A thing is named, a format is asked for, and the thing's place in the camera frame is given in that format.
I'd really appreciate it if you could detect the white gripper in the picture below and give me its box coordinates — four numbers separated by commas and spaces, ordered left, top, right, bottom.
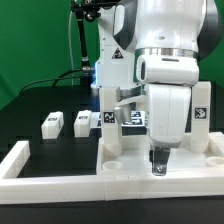
113, 84, 191, 176

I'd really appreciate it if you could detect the white desk top tray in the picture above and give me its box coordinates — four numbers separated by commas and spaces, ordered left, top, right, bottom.
96, 132, 224, 175

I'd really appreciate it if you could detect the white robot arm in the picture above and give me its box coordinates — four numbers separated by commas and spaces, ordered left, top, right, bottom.
93, 0, 222, 176

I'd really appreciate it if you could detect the marker sheet black white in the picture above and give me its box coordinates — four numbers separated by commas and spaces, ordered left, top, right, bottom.
91, 111, 146, 128

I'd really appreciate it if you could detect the white U-shaped fence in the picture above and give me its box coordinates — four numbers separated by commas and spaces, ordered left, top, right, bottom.
0, 140, 224, 204

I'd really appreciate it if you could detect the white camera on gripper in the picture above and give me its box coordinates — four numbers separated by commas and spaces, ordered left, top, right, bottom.
136, 54, 199, 86

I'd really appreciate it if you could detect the black cable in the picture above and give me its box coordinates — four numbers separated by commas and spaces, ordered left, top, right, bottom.
19, 68, 96, 95

